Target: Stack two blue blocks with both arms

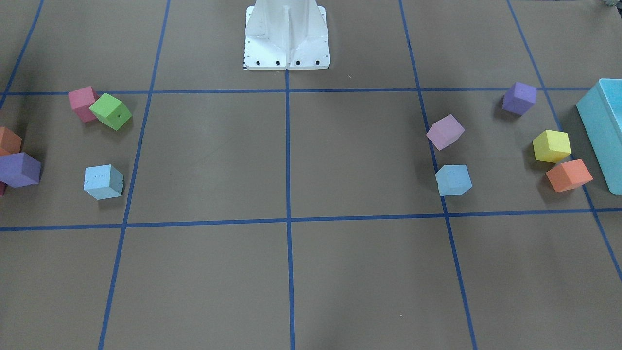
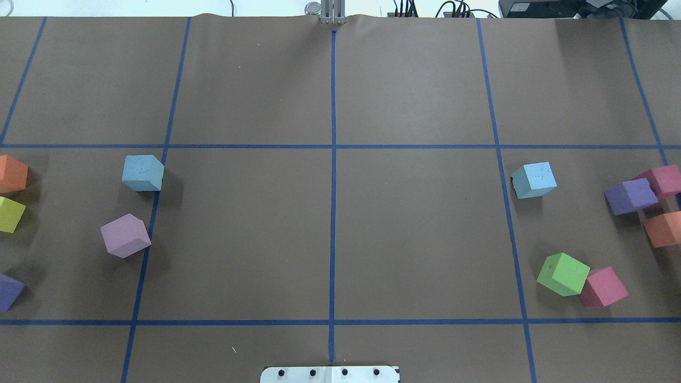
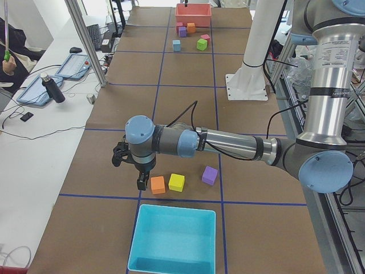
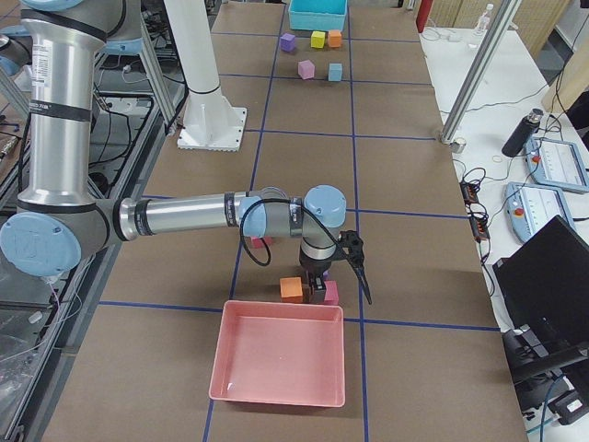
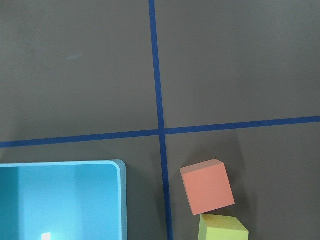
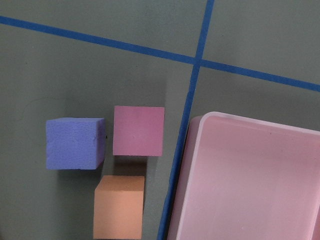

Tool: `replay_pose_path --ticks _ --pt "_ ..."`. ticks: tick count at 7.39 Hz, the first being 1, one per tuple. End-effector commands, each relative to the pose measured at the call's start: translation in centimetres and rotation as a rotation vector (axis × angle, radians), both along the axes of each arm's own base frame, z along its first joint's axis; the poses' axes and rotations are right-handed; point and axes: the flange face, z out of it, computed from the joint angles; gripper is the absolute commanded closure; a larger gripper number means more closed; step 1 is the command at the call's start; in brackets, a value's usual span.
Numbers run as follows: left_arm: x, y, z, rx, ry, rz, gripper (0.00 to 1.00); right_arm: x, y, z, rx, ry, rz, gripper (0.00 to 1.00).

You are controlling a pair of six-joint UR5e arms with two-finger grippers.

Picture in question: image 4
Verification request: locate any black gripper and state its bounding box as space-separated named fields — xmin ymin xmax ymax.
xmin=299 ymin=255 xmax=331 ymax=304

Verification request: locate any light blue foam block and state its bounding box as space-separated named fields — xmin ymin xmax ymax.
xmin=328 ymin=63 xmax=343 ymax=82

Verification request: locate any magenta foam block under arm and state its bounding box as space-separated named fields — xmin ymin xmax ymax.
xmin=250 ymin=237 xmax=273 ymax=249

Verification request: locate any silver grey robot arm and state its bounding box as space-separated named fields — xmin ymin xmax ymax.
xmin=1 ymin=1 xmax=346 ymax=280

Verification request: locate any orange foam block near tray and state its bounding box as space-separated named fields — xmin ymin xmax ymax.
xmin=280 ymin=276 xmax=305 ymax=304

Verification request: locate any magenta foam block near gripper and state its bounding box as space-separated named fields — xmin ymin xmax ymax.
xmin=323 ymin=280 xmax=340 ymax=306

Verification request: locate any pink plastic tray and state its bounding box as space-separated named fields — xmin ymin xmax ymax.
xmin=209 ymin=300 xmax=345 ymax=408

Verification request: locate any black orange usb hub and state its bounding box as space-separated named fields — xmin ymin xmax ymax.
xmin=459 ymin=180 xmax=491 ymax=243

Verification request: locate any light purple foam block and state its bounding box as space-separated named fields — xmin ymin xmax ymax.
xmin=297 ymin=60 xmax=316 ymax=80

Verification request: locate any lower teach pendant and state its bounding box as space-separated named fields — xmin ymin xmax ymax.
xmin=505 ymin=181 xmax=575 ymax=243

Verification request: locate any teach pendant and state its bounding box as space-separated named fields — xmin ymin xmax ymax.
xmin=524 ymin=136 xmax=588 ymax=193
xmin=505 ymin=181 xmax=575 ymax=243

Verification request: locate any black laptop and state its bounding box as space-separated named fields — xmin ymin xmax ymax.
xmin=493 ymin=215 xmax=588 ymax=345

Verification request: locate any dark purple foam block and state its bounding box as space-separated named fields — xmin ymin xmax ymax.
xmin=280 ymin=32 xmax=296 ymax=52

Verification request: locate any yellow foam block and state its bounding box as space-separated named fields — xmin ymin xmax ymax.
xmin=310 ymin=30 xmax=326 ymax=49

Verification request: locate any orange foam block far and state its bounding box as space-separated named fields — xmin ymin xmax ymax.
xmin=327 ymin=29 xmax=342 ymax=49

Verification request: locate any black water bottle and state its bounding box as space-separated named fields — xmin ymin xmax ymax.
xmin=502 ymin=108 xmax=544 ymax=157

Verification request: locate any blue plastic bin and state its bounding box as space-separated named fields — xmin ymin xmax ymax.
xmin=288 ymin=0 xmax=348 ymax=31

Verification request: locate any upper teach pendant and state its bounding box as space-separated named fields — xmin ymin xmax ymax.
xmin=524 ymin=136 xmax=588 ymax=193

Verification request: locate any clear plastic bottle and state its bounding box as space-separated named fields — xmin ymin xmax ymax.
xmin=473 ymin=3 xmax=494 ymax=36

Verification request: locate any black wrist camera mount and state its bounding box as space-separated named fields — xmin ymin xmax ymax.
xmin=340 ymin=230 xmax=364 ymax=267

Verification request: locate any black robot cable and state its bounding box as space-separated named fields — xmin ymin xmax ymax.
xmin=237 ymin=196 xmax=375 ymax=306

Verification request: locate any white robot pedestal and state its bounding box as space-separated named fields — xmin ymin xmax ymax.
xmin=165 ymin=0 xmax=248 ymax=152

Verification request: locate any aluminium frame post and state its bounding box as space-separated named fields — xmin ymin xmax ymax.
xmin=438 ymin=0 xmax=522 ymax=145

